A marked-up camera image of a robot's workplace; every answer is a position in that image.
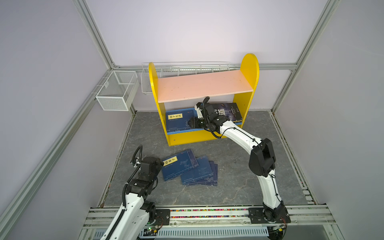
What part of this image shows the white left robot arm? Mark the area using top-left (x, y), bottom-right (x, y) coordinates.
top-left (101, 145), bottom-right (164, 240)

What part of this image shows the white mesh basket left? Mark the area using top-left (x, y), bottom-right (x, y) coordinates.
top-left (96, 71), bottom-right (140, 112)

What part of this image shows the navy book lowest in pile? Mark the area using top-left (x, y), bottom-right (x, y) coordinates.
top-left (187, 161), bottom-right (218, 186)

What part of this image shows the yellow wooden bookshelf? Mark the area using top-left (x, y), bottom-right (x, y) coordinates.
top-left (149, 54), bottom-right (261, 151)

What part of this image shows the white wire basket rear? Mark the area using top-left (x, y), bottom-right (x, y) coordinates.
top-left (141, 62), bottom-right (231, 94)

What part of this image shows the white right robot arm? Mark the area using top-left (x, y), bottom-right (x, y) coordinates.
top-left (188, 97), bottom-right (290, 224)

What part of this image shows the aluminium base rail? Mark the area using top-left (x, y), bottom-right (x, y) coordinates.
top-left (78, 203), bottom-right (337, 240)

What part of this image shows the dark wolf cover book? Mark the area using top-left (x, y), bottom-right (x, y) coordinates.
top-left (211, 103), bottom-right (243, 124)

